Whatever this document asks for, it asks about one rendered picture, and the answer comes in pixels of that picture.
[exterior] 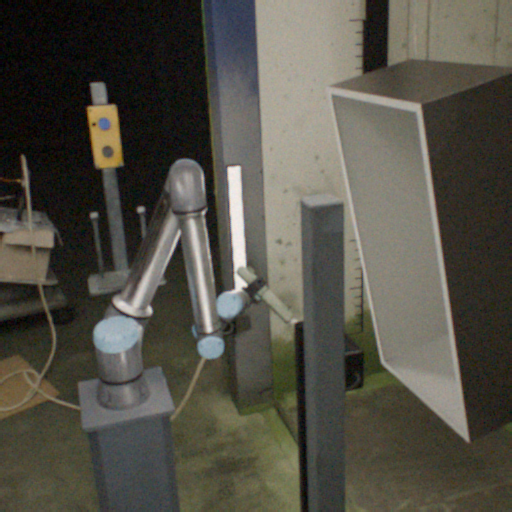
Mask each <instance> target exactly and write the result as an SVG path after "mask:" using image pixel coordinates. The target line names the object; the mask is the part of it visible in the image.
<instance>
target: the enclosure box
mask: <svg viewBox="0 0 512 512"><path fill-rule="evenodd" d="M327 90H328V96H329V101H330V107H331V112H332V117H333V123H334V128H335V134H336V139H337V144H338V150H339V155H340V160H342V166H343V171H344V177H345V182H346V187H347V193H348V198H349V203H350V209H351V214H352V219H353V225H354V230H355V236H357V241H358V246H359V252H360V257H361V262H362V268H363V273H364V279H365V284H366V289H367V295H368V300H369V305H370V311H372V316H373V321H374V327H375V332H376V338H377V343H378V348H379V354H380V359H381V363H382V364H383V366H384V367H386V368H387V369H388V370H390V371H391V372H392V373H393V374H394V375H395V376H396V377H397V378H398V380H400V381H402V382H403V383H404V384H405V385H406V386H407V387H408V388H409V389H410V390H411V391H414V392H415V394H416V395H417V396H418V397H419V398H420V399H421V400H422V401H423V402H425V403H426V404H428V405H429V406H430V408H431V409H432V410H433V411H434V412H435V413H436V414H438V415H439V416H440V417H442V418H443V419H444V421H445V422H446V423H447V424H448V425H450V426H451V427H452V428H453V429H455V430H456V431H457V432H458V433H459V435H460V436H462V437H463V438H464V439H465V440H466V441H467V442H469V443H470V442H472V441H474V440H476V439H479V438H481V437H484V436H486V435H488V434H490V432H492V431H494V430H497V429H499V428H501V427H503V426H505V425H507V424H509V423H512V67H511V66H498V65H485V64H472V63H459V62H446V61H433V60H420V59H408V60H405V61H402V62H399V63H395V65H392V66H389V67H385V68H381V69H378V70H375V71H372V72H368V73H365V74H362V75H359V76H356V78H352V79H349V80H345V81H342V82H338V83H335V84H332V85H329V86H327Z"/></svg>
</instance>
